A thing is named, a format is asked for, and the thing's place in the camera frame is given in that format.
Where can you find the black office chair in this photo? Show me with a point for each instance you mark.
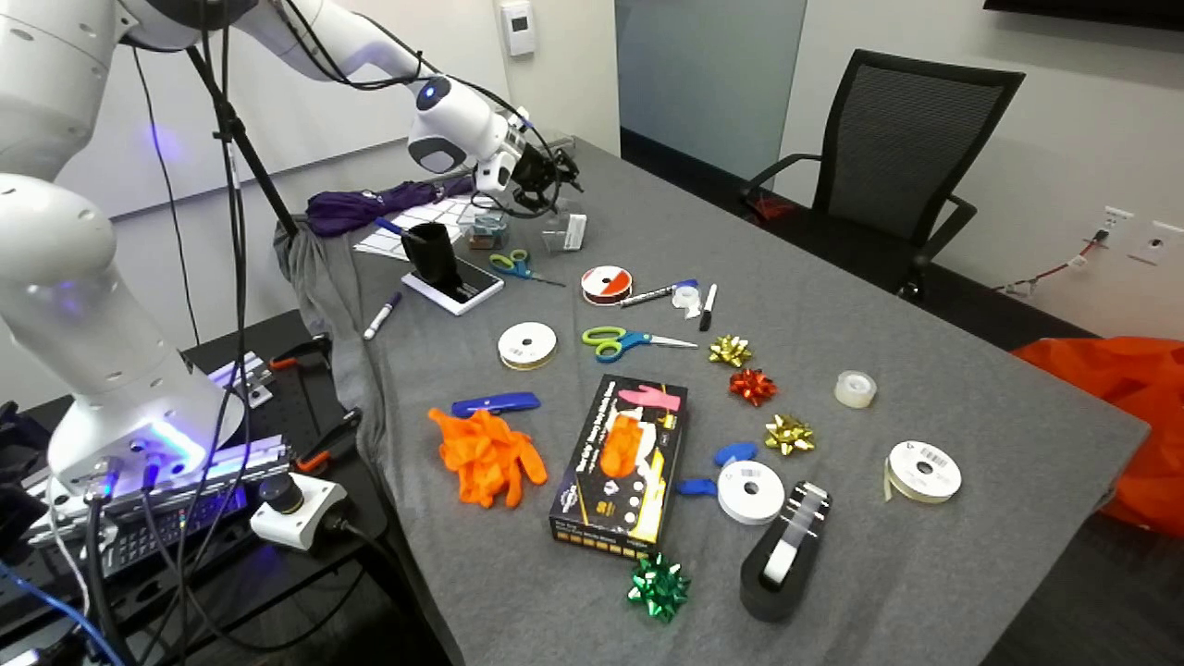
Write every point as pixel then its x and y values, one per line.
pixel 877 199

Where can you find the orange rubber glove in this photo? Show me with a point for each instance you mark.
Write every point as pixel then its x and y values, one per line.
pixel 491 458

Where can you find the red gift bow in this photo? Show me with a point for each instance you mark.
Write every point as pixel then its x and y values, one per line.
pixel 751 386

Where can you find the orange ribbon spool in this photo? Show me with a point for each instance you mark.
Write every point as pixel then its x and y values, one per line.
pixel 603 281

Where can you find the black tripod stand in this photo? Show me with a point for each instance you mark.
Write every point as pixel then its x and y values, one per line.
pixel 234 132

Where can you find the white gold ribbon spool right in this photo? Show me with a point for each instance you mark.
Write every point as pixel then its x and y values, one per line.
pixel 922 475

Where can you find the black smartphone on stand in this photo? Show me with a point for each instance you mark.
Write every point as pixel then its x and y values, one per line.
pixel 445 280

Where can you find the gold gift bow lower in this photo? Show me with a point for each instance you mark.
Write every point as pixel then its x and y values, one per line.
pixel 790 435

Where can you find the gold gift bow upper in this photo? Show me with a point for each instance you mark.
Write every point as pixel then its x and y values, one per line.
pixel 730 349

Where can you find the white marker pen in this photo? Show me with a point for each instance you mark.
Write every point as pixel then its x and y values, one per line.
pixel 653 294

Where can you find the white ribbon spool centre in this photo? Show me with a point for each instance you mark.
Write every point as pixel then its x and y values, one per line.
pixel 748 492

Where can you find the black marker pen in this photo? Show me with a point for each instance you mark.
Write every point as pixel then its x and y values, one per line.
pixel 709 307

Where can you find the white paper sheets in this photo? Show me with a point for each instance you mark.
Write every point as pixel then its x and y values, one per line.
pixel 393 236

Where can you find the small white tape roll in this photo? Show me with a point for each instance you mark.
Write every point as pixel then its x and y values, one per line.
pixel 687 300

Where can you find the black orange product box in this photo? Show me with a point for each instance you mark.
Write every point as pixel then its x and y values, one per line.
pixel 618 480

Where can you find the teal handled scissors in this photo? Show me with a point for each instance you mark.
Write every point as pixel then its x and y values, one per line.
pixel 517 265

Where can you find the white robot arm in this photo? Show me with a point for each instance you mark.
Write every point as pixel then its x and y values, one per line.
pixel 135 410

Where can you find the black tape dispenser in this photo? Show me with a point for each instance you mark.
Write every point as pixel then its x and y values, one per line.
pixel 780 561

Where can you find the clear tape roll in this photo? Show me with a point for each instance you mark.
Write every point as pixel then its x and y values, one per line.
pixel 857 390

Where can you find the white power adapter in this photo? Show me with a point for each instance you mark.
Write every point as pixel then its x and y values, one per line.
pixel 292 509

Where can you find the white wall thermostat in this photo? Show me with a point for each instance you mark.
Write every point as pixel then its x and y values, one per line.
pixel 518 26

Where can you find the green gift bow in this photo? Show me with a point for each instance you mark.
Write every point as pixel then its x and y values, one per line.
pixel 655 585

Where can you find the purple cloth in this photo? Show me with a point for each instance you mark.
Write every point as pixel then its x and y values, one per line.
pixel 346 211

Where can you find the orange bag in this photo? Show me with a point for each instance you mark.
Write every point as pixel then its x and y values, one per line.
pixel 1139 380

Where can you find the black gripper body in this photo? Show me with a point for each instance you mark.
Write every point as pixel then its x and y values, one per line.
pixel 534 175

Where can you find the white ribbon spool left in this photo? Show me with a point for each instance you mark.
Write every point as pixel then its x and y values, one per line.
pixel 525 344

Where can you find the pen on table edge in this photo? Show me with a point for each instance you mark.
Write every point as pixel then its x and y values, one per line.
pixel 383 317

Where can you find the blue box cutter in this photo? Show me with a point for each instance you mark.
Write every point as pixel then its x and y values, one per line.
pixel 498 405

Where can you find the gold gift bow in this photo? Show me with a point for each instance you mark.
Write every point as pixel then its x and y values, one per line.
pixel 790 435
pixel 730 349

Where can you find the clear container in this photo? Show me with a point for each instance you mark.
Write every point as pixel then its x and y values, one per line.
pixel 566 236
pixel 484 229

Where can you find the green handled scissors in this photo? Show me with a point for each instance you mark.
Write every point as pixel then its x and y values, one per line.
pixel 610 340

